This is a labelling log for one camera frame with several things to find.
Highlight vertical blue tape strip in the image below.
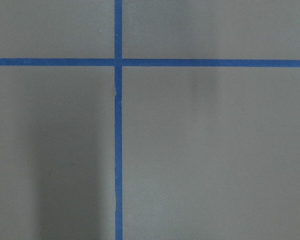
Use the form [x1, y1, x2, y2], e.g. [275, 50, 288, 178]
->
[114, 0, 123, 240]

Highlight horizontal blue tape strip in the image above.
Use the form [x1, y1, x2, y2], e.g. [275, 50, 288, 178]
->
[0, 58, 300, 68]

